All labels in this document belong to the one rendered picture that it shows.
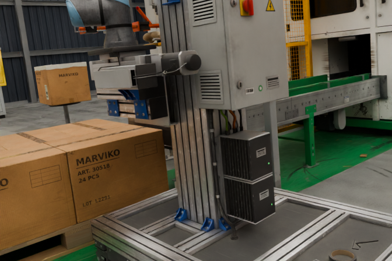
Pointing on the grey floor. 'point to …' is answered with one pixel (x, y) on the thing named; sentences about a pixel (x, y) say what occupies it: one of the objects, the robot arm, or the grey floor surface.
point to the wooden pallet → (72, 243)
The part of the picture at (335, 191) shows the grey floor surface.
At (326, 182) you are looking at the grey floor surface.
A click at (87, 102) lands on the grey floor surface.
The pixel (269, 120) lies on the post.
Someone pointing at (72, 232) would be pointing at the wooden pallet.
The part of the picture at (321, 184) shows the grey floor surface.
